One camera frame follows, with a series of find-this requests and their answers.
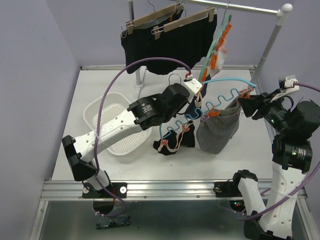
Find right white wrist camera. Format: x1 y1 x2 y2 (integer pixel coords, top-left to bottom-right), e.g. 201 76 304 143
271 75 300 102

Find orange clothes peg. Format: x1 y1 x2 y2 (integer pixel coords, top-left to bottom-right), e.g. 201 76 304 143
206 107 221 118

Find wooden clip hanger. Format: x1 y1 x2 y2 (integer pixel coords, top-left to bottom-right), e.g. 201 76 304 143
121 0 184 35
151 7 216 40

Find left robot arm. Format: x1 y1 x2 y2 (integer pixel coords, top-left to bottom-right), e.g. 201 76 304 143
62 80 201 198

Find blue plastic clip hanger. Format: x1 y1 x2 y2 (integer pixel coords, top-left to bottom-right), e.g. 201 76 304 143
159 77 257 140

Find white perforated plastic basket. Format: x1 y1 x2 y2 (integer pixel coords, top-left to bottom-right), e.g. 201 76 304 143
99 92 152 156

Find rear black shorts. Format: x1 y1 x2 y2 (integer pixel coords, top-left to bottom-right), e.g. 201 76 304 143
120 10 183 66

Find aluminium mounting rail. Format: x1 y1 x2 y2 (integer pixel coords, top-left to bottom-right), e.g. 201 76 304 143
41 178 307 201

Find green plastic clip hanger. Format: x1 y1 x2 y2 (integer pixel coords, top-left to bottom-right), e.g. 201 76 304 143
198 11 232 83

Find rear wooden clip hanger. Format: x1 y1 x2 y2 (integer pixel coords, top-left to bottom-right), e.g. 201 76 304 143
121 0 184 35

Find front black shorts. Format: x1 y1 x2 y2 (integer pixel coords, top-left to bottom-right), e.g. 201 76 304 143
145 14 218 68

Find black shorts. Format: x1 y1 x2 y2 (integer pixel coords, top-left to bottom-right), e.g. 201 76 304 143
145 14 218 68
120 10 183 66

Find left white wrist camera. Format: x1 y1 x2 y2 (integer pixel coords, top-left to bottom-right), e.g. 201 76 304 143
182 73 203 97

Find purple clothes peg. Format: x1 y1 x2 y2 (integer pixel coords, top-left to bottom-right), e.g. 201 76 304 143
199 114 210 124

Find front wooden clip hanger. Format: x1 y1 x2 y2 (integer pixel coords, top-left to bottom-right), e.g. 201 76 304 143
151 7 216 40

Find black eyeglasses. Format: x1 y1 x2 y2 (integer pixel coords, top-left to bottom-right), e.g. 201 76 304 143
95 215 130 230

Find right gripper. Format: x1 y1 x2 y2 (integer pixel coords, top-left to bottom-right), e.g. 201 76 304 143
237 87 293 134

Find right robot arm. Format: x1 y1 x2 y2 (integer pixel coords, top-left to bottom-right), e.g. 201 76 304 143
213 91 320 240

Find grey striped underwear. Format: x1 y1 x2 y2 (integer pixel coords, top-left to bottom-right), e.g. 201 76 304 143
196 97 242 155

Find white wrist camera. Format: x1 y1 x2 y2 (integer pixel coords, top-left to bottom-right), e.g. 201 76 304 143
182 73 203 97
271 75 300 102

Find navy blue underwear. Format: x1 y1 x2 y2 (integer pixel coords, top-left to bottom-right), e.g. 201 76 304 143
185 83 208 119

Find metal clothes rack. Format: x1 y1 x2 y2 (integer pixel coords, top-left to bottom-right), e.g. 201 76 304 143
126 0 293 88

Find white underwear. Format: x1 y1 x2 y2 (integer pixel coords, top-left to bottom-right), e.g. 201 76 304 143
210 42 228 77

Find black underwear beige waistband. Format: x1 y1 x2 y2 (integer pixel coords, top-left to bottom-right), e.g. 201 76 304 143
152 120 196 156

